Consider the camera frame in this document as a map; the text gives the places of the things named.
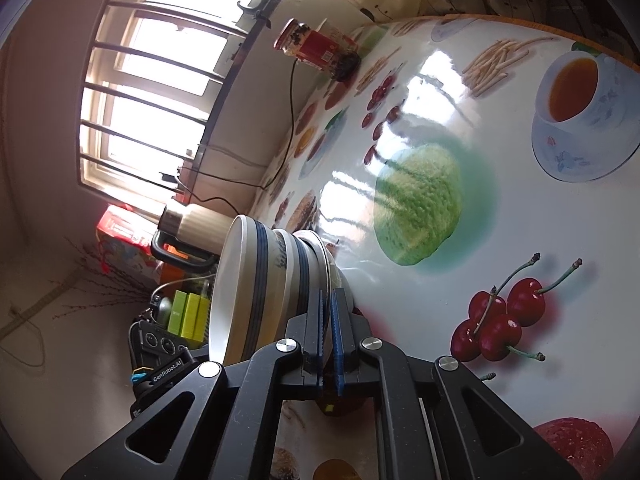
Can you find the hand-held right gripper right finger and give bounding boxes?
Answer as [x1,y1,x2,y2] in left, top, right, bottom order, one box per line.
[328,287,584,480]

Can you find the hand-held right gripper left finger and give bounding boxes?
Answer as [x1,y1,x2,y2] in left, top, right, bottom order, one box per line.
[61,288,327,480]

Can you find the stainless steel bowl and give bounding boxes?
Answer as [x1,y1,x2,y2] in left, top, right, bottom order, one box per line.
[295,230,354,322]

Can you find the blue striped ceramic bowl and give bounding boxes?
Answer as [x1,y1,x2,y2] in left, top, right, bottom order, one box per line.
[206,214,301,367]
[272,229,326,331]

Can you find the grey round device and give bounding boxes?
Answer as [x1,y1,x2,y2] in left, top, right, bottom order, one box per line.
[142,295,174,328]

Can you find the orange box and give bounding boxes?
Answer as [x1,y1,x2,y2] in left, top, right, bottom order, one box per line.
[160,242,193,286]

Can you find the dried twig branches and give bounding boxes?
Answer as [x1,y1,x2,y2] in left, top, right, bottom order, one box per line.
[52,240,156,322]

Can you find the red gift bag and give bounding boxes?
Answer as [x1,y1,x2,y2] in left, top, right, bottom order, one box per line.
[95,205,163,286]

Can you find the cream electric kettle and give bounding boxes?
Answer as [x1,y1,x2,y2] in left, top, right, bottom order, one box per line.
[150,202,238,271]

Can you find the barred window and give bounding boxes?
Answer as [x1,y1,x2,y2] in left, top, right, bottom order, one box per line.
[77,0,302,211]

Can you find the red label glass jar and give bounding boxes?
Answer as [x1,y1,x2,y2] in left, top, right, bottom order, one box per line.
[273,18,362,81]

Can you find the black power cable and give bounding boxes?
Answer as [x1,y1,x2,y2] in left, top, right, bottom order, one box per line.
[177,57,301,211]

